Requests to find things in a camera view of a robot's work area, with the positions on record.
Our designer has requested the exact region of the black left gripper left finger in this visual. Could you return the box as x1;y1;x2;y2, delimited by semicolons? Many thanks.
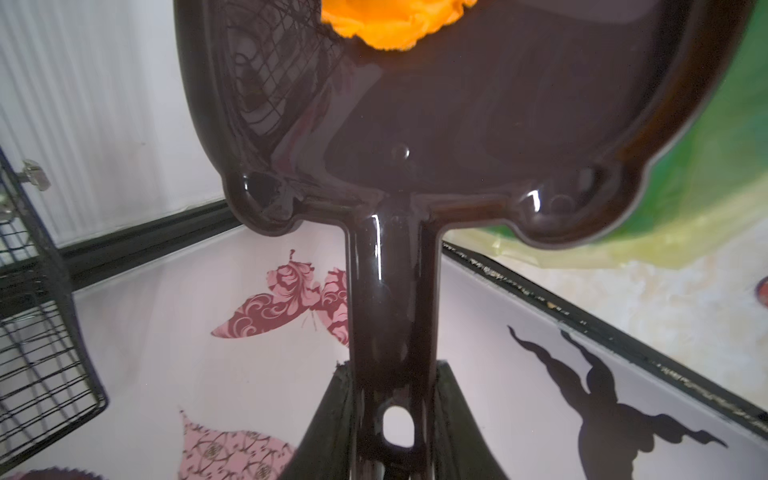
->
279;362;355;480

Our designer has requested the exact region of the orange paper scrap pile centre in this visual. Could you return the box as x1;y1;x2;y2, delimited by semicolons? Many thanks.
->
321;0;477;51

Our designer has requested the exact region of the black wire mesh basket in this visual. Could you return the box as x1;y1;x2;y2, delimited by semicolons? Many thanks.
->
1;158;109;473

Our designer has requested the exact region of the dark brown plastic dustpan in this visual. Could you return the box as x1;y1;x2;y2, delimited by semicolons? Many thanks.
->
174;1;755;479

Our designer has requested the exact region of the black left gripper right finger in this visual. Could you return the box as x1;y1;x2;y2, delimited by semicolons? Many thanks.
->
434;361;508;480

